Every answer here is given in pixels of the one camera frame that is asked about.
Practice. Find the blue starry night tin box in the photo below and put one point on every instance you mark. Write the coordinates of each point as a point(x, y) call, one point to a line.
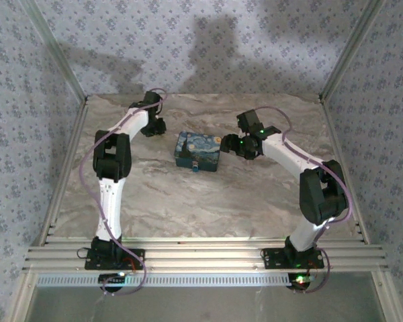
point(199, 150)

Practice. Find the small blue silver padlock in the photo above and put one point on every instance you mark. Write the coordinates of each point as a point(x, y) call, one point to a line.
point(195, 167)

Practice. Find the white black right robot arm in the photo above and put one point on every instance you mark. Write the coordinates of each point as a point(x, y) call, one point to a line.
point(319, 198)

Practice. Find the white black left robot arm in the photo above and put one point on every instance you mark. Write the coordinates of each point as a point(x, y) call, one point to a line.
point(109, 198)

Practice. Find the black right controller board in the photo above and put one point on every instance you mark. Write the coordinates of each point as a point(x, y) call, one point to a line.
point(300, 280)

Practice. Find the black controller board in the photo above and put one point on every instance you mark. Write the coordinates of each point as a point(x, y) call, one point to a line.
point(112, 278)
point(300, 280)

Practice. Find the black left controller board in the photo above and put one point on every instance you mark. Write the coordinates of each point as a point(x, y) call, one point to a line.
point(112, 278)

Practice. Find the aluminium table side rail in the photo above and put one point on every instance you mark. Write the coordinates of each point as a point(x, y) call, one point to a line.
point(346, 171)
point(62, 171)

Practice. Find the aluminium extrusion mounting rail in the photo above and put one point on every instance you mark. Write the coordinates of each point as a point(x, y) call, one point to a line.
point(205, 256)

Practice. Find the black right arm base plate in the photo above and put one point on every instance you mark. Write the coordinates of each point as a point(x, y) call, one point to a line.
point(275, 258)

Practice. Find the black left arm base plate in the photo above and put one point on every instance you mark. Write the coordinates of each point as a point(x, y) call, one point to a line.
point(136, 258)

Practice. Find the aluminium frame post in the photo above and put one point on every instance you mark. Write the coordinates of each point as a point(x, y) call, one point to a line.
point(352, 47)
point(53, 47)

